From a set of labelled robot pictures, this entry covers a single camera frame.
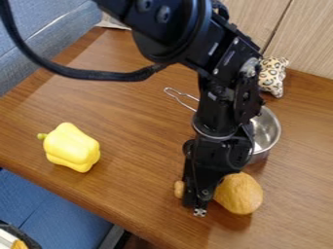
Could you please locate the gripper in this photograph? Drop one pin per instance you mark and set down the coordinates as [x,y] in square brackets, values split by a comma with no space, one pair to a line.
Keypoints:
[216,152]

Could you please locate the brown toy chicken drumstick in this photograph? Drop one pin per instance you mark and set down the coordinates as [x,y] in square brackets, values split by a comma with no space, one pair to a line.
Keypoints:
[240,194]

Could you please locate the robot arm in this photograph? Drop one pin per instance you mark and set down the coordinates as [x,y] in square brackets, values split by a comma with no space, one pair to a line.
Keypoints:
[208,42]

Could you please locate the silver pot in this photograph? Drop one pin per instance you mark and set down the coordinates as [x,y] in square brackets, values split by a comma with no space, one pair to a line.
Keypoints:
[266,129]

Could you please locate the yellow toy pepper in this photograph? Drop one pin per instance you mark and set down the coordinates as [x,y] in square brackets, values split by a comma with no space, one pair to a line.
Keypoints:
[71,147]

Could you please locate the leopard print plush toy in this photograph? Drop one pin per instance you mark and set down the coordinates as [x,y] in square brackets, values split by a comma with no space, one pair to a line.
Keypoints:
[272,76]

